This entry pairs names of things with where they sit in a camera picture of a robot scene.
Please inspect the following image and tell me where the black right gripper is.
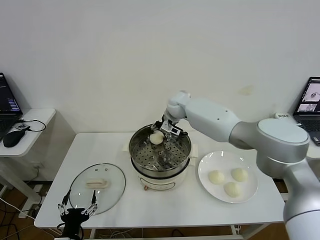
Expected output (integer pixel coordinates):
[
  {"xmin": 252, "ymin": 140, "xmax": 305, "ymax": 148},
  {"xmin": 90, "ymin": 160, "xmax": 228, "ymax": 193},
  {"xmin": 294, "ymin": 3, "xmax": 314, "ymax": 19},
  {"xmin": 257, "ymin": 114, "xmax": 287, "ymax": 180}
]
[{"xmin": 150, "ymin": 113, "xmax": 181, "ymax": 151}]

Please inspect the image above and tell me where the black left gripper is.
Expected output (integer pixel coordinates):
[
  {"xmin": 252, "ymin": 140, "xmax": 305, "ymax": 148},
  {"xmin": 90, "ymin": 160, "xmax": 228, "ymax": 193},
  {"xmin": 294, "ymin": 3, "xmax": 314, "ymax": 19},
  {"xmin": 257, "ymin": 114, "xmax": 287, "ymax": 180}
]
[{"xmin": 57, "ymin": 189, "xmax": 99, "ymax": 230}]

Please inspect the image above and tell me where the white steamed baozi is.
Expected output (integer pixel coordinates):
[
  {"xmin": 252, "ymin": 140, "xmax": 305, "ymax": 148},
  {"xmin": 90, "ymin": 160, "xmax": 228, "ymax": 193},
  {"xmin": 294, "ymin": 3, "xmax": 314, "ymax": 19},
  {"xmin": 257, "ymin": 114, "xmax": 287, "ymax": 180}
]
[
  {"xmin": 230, "ymin": 167, "xmax": 249, "ymax": 182},
  {"xmin": 223, "ymin": 181, "xmax": 243, "ymax": 198},
  {"xmin": 208, "ymin": 170, "xmax": 226, "ymax": 186},
  {"xmin": 149, "ymin": 131, "xmax": 165, "ymax": 146}
]

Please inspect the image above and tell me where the glass lid with cream handle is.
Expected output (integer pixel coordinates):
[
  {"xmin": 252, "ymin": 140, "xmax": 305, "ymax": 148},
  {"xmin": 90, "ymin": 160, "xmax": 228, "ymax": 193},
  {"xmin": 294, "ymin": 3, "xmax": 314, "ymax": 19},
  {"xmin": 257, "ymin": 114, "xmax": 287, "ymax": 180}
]
[{"xmin": 69, "ymin": 163, "xmax": 127, "ymax": 216}]

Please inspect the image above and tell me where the stainless steel steamer basket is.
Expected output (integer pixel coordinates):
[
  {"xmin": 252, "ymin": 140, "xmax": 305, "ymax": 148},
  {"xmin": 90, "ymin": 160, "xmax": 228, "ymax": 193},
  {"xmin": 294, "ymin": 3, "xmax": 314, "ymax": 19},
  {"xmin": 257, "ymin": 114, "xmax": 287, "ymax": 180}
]
[{"xmin": 122, "ymin": 122, "xmax": 200, "ymax": 177}]

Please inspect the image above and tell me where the white electric cooker base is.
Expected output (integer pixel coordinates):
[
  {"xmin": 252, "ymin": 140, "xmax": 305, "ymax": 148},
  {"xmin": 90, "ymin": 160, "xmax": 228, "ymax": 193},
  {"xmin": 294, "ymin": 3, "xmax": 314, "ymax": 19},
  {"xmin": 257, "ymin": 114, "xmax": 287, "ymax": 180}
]
[{"xmin": 131, "ymin": 159, "xmax": 196, "ymax": 193}]

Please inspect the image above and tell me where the white floor power strip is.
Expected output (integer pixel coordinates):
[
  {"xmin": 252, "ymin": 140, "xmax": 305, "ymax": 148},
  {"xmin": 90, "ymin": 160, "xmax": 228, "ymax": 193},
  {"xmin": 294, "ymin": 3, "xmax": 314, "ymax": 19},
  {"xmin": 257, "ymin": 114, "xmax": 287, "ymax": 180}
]
[{"xmin": 18, "ymin": 204, "xmax": 42, "ymax": 220}]

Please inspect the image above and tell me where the white round plate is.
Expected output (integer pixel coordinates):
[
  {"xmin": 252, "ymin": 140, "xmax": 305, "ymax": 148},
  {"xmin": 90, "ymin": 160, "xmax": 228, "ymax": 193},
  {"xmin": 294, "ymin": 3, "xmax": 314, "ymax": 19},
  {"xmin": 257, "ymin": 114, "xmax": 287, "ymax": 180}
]
[{"xmin": 198, "ymin": 150, "xmax": 259, "ymax": 204}]

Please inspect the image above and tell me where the white side table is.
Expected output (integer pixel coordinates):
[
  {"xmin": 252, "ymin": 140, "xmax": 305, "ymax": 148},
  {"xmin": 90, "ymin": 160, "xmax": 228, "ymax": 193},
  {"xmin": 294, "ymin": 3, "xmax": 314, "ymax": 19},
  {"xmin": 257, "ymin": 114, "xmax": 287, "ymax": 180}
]
[
  {"xmin": 0, "ymin": 108, "xmax": 57, "ymax": 206},
  {"xmin": 273, "ymin": 112, "xmax": 320, "ymax": 161}
]

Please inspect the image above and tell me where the black computer mouse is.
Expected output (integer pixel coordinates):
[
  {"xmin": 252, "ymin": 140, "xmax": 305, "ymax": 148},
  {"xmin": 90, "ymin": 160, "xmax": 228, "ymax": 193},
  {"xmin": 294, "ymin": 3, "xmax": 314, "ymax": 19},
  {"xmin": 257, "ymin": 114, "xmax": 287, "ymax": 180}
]
[{"xmin": 2, "ymin": 129, "xmax": 27, "ymax": 148}]

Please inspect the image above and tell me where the black laptop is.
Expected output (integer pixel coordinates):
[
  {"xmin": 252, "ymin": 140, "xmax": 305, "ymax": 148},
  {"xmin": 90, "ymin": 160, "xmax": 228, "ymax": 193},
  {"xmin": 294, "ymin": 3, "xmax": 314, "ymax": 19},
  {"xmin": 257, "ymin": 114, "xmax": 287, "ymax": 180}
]
[{"xmin": 0, "ymin": 72, "xmax": 24, "ymax": 142}]

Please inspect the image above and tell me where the grey laptop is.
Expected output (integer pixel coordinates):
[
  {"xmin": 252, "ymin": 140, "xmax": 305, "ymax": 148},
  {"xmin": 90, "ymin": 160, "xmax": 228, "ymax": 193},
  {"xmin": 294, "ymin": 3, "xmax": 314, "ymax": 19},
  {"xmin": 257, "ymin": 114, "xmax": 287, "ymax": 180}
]
[{"xmin": 292, "ymin": 76, "xmax": 320, "ymax": 147}]

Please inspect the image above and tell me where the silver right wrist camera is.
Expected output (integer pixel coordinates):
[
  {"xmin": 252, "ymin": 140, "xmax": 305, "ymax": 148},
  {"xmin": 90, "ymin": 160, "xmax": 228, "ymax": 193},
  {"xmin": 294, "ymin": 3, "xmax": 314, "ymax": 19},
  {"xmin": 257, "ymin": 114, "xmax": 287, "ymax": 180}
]
[{"xmin": 160, "ymin": 123, "xmax": 183, "ymax": 138}]

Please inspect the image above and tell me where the white table frame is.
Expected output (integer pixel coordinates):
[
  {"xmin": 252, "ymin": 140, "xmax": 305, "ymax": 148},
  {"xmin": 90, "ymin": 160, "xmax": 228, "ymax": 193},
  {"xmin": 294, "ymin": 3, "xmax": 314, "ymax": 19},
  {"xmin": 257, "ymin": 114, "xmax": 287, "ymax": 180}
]
[{"xmin": 88, "ymin": 222, "xmax": 273, "ymax": 240}]

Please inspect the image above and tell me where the black USB hub with cable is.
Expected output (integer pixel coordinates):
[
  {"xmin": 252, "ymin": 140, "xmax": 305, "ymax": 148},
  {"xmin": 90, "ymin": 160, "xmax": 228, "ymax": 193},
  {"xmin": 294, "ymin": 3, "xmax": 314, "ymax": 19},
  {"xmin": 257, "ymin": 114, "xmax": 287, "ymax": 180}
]
[{"xmin": 15, "ymin": 118, "xmax": 47, "ymax": 133}]

